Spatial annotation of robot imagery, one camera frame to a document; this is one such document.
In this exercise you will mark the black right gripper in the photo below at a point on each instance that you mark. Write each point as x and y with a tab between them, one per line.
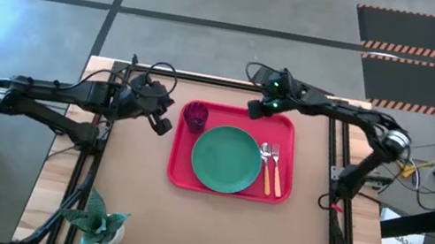
285	93

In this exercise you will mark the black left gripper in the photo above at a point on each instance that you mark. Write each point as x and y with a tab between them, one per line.
146	96

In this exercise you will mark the purple plastic cup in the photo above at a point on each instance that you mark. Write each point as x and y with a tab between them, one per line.
195	117

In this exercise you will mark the teal round plate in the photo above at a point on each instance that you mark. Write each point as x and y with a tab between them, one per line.
226	159

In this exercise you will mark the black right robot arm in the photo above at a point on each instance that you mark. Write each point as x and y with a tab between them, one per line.
344	113

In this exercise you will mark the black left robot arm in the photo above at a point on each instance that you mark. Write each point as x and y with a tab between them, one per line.
70	89

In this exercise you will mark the red plastic tray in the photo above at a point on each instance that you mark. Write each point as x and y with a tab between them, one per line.
241	117

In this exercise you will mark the green potted plant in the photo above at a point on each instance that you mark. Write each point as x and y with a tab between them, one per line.
94	219

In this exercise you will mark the white plant pot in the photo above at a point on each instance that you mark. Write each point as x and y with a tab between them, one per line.
115	236

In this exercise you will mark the black aluminium table frame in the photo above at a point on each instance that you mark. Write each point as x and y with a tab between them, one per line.
329	160

